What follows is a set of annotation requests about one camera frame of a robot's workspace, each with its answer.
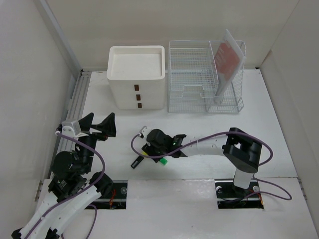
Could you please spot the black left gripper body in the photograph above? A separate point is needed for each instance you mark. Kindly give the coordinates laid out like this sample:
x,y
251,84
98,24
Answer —
x,y
91,140

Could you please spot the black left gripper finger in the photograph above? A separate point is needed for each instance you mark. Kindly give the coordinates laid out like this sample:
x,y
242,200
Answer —
x,y
86,122
107,127

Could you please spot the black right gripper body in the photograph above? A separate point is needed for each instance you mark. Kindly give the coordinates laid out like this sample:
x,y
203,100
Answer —
x,y
152,151

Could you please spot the yellow cap black highlighter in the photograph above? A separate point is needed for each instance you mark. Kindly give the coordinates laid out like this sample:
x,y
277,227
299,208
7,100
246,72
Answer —
x,y
138,160

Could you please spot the green cap black highlighter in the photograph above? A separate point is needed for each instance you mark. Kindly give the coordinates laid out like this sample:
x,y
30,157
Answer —
x,y
162,161

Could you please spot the white three-drawer storage box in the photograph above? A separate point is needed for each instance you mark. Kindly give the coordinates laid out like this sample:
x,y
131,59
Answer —
x,y
136,76

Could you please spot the red booklet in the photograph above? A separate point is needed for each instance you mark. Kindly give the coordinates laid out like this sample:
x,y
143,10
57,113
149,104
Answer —
x,y
229,59

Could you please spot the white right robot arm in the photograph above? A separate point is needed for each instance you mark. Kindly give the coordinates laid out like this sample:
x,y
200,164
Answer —
x,y
240,149

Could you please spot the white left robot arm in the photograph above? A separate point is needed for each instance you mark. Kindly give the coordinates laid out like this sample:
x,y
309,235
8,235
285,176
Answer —
x,y
69,193

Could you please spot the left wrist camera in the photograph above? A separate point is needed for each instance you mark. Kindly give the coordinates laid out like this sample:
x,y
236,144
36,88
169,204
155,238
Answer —
x,y
70,128

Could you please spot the aluminium frame rail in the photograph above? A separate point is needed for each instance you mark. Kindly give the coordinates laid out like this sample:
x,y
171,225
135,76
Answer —
x,y
64,48

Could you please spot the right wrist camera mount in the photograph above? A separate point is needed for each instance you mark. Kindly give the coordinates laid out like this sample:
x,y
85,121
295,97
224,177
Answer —
x,y
144,131

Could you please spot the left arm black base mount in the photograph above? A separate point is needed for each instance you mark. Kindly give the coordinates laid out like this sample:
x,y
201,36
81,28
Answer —
x,y
116,199

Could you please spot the white wire mesh organizer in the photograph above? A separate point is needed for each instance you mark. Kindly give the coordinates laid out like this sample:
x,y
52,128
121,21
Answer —
x,y
192,80

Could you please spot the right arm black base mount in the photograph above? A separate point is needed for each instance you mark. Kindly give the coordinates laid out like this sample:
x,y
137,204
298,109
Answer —
x,y
231,197

